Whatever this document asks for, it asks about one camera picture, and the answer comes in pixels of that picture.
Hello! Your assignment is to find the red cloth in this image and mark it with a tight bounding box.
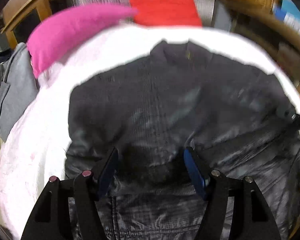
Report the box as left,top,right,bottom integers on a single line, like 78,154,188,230
129,0,203,27

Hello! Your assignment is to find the grey garment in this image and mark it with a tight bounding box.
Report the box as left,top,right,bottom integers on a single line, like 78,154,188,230
0,42,38,141

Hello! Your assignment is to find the wooden shelf unit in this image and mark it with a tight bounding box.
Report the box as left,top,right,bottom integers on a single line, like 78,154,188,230
220,0,300,94

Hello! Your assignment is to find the white fluffy bed blanket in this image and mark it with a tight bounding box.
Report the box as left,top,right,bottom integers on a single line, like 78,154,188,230
0,24,300,239

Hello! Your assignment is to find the wooden bedside cabinet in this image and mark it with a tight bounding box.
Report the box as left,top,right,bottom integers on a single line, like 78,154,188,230
1,0,66,49

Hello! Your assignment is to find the pink pillow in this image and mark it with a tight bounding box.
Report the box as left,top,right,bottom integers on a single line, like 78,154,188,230
26,3,137,78

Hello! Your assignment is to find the black puffer jacket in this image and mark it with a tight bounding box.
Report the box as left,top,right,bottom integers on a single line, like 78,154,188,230
65,41,300,239

